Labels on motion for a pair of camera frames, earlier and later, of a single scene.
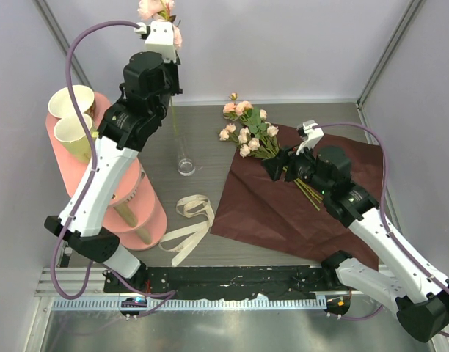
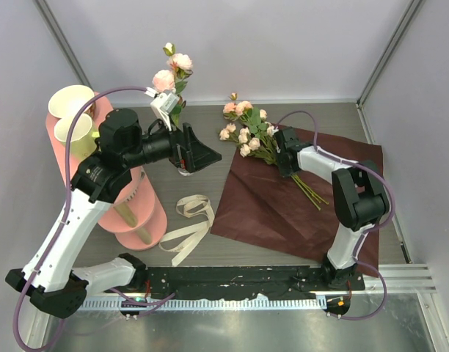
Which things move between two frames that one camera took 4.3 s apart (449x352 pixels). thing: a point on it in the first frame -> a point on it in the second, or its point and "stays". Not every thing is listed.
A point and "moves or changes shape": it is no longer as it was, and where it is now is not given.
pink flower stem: [163, 9] moves or changes shape
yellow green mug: [71, 131] stays
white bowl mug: [61, 105] stays
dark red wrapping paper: [257, 138] stays
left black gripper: [173, 67] -> [187, 150]
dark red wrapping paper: [254, 208] stays
